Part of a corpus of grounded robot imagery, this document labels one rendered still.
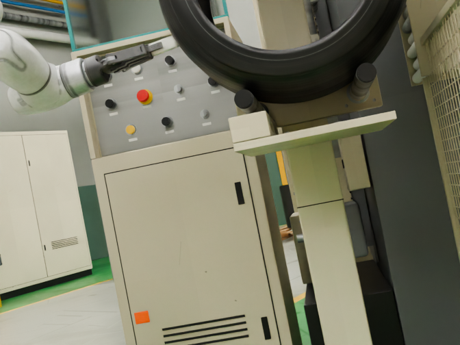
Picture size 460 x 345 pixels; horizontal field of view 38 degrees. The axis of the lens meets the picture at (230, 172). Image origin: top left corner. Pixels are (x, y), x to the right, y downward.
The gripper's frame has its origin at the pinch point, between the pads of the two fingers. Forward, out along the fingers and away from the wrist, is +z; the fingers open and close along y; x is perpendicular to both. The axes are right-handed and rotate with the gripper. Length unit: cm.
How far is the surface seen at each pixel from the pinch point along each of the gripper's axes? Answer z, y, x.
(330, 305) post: 17, 26, 78
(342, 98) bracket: 39, 24, 25
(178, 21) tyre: 6.8, -11.1, -1.1
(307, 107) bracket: 28.9, 23.8, 23.8
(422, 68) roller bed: 60, 19, 25
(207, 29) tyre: 12.7, -12.7, 3.5
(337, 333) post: 17, 26, 86
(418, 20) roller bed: 64, 19, 12
